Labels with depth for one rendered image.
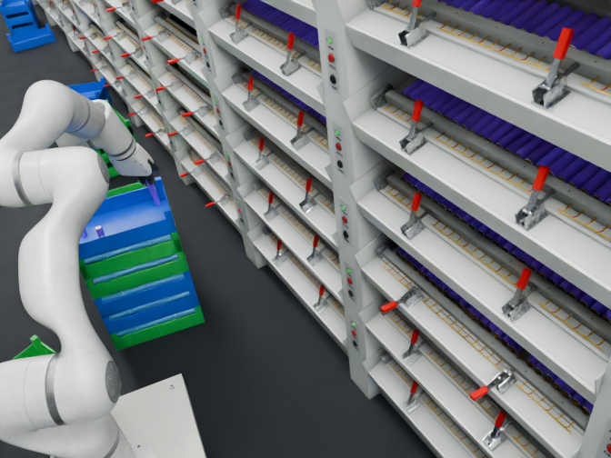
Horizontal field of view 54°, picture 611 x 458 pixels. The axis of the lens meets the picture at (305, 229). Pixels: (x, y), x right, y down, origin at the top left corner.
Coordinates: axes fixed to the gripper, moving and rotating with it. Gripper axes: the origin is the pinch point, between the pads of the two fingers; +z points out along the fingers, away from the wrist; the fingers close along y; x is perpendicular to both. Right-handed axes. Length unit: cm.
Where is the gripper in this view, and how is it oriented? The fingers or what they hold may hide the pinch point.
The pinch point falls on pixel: (145, 177)
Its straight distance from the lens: 182.8
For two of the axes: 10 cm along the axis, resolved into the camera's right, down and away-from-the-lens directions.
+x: 1.2, -9.0, 4.2
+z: 1.7, 4.4, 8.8
